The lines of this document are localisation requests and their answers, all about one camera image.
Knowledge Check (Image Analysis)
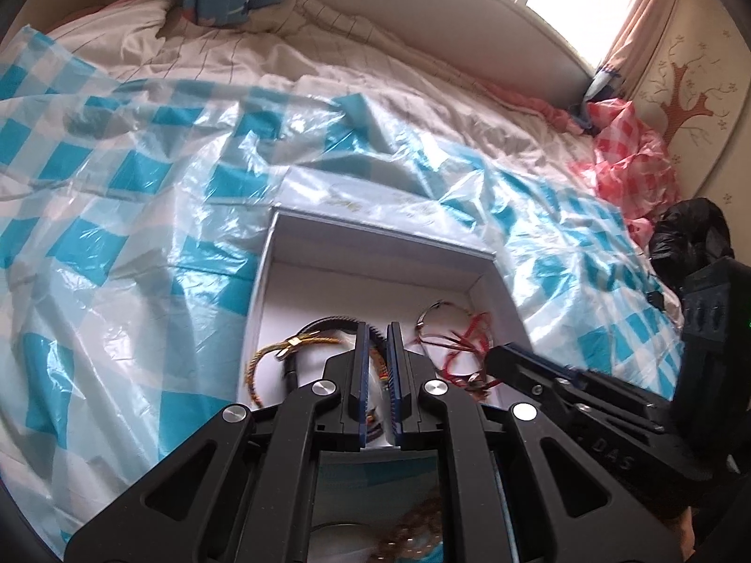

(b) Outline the brown tree wall sticker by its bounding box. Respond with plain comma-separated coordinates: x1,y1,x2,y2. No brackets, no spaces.
636,41,740,147

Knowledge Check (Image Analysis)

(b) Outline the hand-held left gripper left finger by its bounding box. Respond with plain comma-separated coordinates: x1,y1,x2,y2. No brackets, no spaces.
63,321,370,563

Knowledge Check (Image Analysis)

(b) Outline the red cord bracelet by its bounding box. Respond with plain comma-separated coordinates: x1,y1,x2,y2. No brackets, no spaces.
419,312,502,394

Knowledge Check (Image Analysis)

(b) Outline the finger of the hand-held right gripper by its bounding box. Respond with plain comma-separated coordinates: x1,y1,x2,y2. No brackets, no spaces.
486,345,675,424
510,347,675,408

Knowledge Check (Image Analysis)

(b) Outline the multicolour braided bracelet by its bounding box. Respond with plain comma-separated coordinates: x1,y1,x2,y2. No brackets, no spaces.
365,340,393,441

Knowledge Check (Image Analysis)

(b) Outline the white striped duvet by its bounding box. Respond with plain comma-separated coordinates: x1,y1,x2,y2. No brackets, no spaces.
44,0,599,189

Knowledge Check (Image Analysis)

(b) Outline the pile of beaded bracelets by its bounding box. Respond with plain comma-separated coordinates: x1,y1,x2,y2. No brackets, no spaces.
311,495,444,563

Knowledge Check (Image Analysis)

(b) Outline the silver bangle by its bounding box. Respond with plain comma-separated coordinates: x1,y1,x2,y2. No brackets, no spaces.
415,299,470,344

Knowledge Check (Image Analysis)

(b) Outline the white cardboard box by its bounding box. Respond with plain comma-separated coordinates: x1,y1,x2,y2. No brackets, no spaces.
236,167,536,423

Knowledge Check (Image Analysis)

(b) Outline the pink checked plastic sheet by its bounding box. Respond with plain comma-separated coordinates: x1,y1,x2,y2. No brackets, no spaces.
572,99,682,247

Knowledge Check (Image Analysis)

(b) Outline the pink blanket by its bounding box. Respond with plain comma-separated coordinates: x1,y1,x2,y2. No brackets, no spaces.
481,79,596,136

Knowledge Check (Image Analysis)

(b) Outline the gold rope bracelet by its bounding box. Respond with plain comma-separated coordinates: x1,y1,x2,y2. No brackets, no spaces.
245,334,341,408

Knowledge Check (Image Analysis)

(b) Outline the black bracelet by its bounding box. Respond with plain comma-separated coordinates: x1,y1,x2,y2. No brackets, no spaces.
285,315,391,391

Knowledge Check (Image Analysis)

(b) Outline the black plastic bag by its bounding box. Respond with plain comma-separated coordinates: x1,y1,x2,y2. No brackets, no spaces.
648,198,734,300

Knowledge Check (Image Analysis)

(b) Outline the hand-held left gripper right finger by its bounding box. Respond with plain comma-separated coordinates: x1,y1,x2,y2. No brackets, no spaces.
386,321,689,563

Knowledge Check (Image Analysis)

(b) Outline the beige curtain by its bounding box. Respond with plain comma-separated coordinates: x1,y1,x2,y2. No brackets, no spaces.
581,0,684,112

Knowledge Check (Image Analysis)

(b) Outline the blue checked plastic sheet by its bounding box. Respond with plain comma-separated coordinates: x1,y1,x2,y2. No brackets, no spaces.
0,26,687,558

